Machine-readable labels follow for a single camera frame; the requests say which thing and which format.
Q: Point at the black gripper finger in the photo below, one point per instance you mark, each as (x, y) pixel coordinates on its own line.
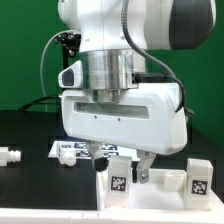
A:
(100, 162)
(140, 173)

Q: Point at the white sheet with tags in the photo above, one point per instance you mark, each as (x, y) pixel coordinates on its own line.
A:
(80, 148)

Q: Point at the white square table top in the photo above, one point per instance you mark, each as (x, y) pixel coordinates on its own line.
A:
(164, 192)

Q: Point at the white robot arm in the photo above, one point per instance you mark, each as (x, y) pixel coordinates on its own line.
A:
(117, 93)

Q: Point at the white L-shaped obstacle wall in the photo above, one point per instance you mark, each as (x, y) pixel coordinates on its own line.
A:
(29, 216)

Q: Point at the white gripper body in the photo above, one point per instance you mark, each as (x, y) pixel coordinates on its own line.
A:
(147, 118)

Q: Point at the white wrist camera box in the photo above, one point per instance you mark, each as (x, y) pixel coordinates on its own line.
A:
(71, 77)

